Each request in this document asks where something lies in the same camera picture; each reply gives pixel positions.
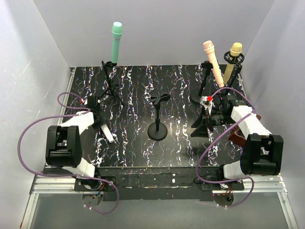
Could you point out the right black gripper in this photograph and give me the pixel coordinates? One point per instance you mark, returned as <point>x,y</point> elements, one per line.
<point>206,121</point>

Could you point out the black tripod shock-mount stand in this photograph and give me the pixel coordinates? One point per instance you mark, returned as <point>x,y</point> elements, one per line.
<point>236,71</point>

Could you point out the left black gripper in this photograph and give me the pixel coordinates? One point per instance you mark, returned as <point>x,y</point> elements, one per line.
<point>100,119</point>

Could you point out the green microphone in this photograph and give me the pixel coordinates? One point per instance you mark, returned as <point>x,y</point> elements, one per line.
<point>116,37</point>

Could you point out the black round-base mic stand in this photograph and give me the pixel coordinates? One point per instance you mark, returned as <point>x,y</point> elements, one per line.
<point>196,94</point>

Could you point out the yellow microphone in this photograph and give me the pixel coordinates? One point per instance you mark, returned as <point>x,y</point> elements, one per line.
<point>232,57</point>

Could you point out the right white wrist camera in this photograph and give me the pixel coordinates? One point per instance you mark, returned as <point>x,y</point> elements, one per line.
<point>207,103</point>

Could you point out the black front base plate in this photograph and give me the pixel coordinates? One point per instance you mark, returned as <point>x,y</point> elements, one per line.
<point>153,183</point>

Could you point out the small black tripod stand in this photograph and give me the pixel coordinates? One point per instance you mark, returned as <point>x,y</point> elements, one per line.
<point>111,87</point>

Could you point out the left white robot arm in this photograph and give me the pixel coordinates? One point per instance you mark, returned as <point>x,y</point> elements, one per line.
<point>63,146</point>

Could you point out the pink microphone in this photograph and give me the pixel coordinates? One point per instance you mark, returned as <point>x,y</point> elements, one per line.
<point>208,48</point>

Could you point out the brown box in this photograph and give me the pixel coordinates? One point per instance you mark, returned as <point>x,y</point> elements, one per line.
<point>238,137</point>

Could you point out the white microphone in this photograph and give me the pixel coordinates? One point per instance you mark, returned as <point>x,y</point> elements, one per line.
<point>107,133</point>

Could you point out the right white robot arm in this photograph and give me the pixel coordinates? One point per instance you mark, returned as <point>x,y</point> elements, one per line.
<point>262,151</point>

